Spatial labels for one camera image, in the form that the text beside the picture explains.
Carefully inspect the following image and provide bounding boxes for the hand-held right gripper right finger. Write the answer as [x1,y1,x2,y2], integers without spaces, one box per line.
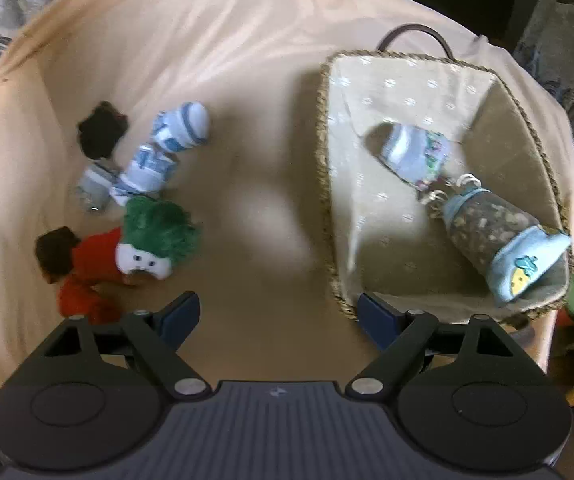
[345,292,536,400]

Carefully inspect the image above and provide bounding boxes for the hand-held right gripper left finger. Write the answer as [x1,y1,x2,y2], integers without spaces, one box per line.
[42,291,209,400]

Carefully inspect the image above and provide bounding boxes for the blue white sock roll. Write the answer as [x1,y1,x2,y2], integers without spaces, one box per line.
[109,144,177,207]
[151,101,212,152]

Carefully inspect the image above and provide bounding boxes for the woven basket with cloth liner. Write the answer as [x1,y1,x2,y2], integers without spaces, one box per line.
[315,24,574,325]

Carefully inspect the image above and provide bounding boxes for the green haired red plush toy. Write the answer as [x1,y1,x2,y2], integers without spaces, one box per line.
[57,196,204,325]

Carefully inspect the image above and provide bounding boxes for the dark brown sock roll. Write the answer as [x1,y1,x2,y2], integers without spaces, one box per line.
[35,226,82,286]
[77,101,130,160]

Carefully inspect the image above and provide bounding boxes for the dark patterned sock blue cuff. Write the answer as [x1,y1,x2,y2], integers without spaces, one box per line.
[440,176,573,308]

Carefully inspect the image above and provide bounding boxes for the beige tablecloth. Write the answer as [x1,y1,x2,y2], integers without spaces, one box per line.
[0,0,574,397]

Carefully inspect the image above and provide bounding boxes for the white ring keychain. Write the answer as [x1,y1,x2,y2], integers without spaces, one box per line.
[419,172,483,217]

